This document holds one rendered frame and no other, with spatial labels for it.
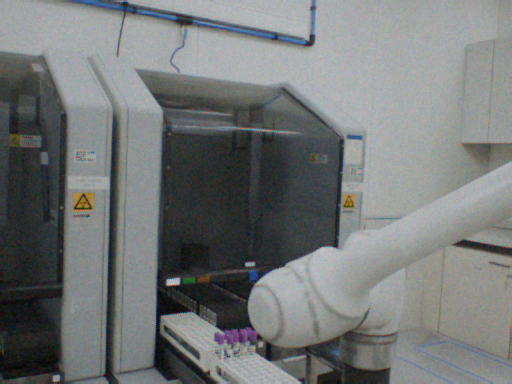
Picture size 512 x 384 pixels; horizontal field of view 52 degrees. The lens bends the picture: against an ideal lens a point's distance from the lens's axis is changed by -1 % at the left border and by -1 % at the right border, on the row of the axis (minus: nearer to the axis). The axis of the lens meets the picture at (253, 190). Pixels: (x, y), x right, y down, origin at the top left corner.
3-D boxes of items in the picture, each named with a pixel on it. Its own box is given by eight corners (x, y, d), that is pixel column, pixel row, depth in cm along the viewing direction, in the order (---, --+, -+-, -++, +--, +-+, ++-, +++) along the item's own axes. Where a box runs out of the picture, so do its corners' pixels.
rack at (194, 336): (158, 337, 148) (159, 315, 147) (191, 332, 153) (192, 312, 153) (205, 377, 122) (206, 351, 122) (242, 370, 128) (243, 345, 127)
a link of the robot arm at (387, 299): (361, 313, 91) (310, 326, 82) (366, 224, 90) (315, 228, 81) (416, 329, 83) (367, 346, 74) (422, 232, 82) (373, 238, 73)
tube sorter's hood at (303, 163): (108, 254, 183) (114, 71, 179) (256, 246, 214) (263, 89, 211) (162, 289, 139) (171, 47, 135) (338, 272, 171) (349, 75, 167)
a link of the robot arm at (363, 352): (328, 323, 85) (326, 358, 85) (367, 340, 77) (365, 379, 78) (369, 316, 90) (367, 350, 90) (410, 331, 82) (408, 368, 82)
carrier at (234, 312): (246, 324, 157) (247, 305, 157) (250, 326, 156) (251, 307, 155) (212, 329, 151) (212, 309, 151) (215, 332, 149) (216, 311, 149)
